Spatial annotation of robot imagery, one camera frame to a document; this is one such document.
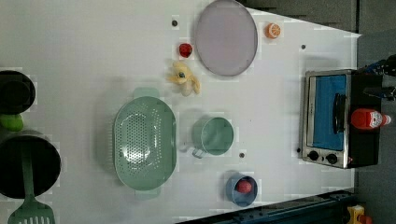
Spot black cylindrical container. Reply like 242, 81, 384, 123
0, 130, 63, 200

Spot grey round plate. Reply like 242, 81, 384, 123
194, 0, 258, 77

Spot red strawberry toy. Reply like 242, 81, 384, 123
178, 43, 192, 58

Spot peeled banana toy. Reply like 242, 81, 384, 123
167, 61, 201, 97

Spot red ketchup bottle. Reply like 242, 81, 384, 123
350, 108, 391, 130

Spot blue bowl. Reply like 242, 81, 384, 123
225, 173, 258, 207

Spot red ball in bowl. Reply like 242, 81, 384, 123
236, 180, 252, 194

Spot green fruit toy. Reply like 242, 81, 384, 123
0, 114, 23, 132

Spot green mug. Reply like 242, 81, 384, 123
191, 117, 234, 159

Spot silver black toaster oven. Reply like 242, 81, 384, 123
301, 69, 382, 169

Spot orange slice toy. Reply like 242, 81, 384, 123
265, 23, 281, 39

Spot green spatula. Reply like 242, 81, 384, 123
7, 149, 55, 224

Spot yellow toy at corner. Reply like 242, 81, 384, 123
347, 205, 373, 224

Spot green oval colander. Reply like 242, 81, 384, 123
113, 88, 177, 200

